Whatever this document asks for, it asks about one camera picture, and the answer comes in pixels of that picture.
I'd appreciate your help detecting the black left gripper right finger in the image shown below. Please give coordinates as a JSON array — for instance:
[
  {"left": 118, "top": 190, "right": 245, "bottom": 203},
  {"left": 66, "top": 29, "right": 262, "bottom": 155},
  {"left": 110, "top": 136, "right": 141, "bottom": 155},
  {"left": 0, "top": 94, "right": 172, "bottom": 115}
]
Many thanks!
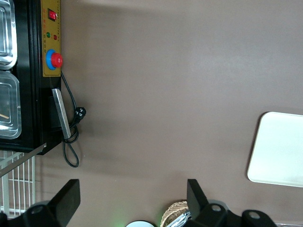
[{"left": 187, "top": 179, "right": 209, "bottom": 219}]

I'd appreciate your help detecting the silver machine handle bar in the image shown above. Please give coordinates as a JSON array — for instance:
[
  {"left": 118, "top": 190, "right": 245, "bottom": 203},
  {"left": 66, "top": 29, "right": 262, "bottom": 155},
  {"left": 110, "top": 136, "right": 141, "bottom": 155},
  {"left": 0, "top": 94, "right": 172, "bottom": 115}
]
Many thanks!
[{"left": 51, "top": 87, "right": 71, "bottom": 140}]

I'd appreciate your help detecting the red emergency stop button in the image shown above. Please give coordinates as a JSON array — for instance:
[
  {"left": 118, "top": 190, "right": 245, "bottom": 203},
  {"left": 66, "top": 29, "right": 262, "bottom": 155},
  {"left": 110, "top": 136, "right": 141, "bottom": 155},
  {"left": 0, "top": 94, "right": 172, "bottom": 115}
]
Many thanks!
[{"left": 46, "top": 49, "right": 64, "bottom": 70}]

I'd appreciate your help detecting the steel food container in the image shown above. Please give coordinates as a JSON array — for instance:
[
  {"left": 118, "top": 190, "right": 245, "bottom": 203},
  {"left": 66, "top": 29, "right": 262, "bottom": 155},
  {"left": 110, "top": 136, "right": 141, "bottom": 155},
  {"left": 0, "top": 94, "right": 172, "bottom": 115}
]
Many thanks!
[
  {"left": 0, "top": 70, "right": 22, "bottom": 140},
  {"left": 0, "top": 0, "right": 18, "bottom": 70}
]

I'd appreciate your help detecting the black sealing machine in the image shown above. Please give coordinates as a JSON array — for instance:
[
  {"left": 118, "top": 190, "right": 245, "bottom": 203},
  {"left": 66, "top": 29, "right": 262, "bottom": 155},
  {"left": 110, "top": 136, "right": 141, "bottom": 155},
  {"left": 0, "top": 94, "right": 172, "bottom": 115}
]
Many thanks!
[{"left": 0, "top": 0, "right": 63, "bottom": 156}]

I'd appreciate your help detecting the black power cable with plug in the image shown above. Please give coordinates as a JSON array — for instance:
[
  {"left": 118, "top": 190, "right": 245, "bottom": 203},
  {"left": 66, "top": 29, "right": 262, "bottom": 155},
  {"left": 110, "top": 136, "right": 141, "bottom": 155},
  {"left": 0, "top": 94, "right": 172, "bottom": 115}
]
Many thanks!
[{"left": 60, "top": 70, "right": 87, "bottom": 168}]

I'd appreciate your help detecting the aluminium foil tray stack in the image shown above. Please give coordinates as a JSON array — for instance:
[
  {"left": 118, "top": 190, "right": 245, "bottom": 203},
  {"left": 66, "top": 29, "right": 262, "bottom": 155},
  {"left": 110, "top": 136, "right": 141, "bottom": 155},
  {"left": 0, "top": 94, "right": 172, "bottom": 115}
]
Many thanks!
[{"left": 165, "top": 209, "right": 193, "bottom": 227}]

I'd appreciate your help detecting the yellow control panel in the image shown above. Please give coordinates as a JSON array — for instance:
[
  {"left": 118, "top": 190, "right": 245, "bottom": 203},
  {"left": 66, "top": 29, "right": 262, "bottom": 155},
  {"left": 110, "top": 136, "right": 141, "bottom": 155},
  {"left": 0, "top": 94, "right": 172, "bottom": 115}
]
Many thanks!
[{"left": 40, "top": 0, "right": 62, "bottom": 78}]

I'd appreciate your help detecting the beige plastic tray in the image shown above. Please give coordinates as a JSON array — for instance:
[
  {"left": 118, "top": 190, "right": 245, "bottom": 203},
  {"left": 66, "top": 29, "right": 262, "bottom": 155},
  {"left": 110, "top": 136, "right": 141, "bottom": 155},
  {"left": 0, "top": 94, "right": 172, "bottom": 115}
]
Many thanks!
[{"left": 247, "top": 111, "right": 303, "bottom": 189}]

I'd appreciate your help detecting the light oval wicker basket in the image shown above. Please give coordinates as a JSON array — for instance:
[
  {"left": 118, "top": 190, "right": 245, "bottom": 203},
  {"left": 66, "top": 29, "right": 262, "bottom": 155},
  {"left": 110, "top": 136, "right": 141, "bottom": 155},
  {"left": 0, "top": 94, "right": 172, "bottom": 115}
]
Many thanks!
[{"left": 160, "top": 200, "right": 190, "bottom": 227}]

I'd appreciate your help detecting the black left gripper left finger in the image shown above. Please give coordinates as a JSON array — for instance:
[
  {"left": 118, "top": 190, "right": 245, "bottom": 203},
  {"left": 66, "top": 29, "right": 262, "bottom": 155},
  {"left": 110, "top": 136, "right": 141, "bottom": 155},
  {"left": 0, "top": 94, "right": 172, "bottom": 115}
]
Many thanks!
[{"left": 48, "top": 179, "right": 81, "bottom": 227}]

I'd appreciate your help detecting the silver metal lever strip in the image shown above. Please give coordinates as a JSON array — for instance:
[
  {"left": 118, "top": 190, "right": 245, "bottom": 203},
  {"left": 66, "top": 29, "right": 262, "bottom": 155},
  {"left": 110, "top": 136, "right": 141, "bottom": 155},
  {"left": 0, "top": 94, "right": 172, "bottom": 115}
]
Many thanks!
[{"left": 0, "top": 143, "right": 47, "bottom": 178}]

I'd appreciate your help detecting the white wire rack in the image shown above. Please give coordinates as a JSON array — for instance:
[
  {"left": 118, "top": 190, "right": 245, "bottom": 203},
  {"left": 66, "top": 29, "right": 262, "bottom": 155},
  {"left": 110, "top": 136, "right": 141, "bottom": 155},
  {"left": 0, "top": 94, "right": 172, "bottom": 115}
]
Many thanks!
[{"left": 0, "top": 151, "right": 36, "bottom": 219}]

